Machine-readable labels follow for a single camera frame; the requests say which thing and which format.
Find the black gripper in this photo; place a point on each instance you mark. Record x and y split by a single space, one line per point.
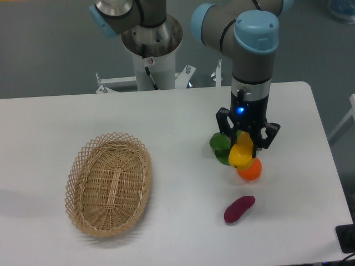
247 116

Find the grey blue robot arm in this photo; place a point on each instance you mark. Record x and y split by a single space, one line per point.
244 31

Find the green pepper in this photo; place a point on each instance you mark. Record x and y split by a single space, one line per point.
223 150

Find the orange fruit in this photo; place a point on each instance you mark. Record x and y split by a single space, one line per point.
253 172

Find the purple sweet potato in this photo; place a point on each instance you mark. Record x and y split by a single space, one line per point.
237 209

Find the white furniture leg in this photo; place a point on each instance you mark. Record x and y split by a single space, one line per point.
343 125

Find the blue object in background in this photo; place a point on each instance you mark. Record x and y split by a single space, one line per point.
343 10

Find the black device at table edge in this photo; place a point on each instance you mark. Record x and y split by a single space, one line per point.
345 235

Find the woven wicker basket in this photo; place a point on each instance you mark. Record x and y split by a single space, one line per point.
109 185

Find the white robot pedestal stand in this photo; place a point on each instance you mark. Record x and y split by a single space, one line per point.
153 51

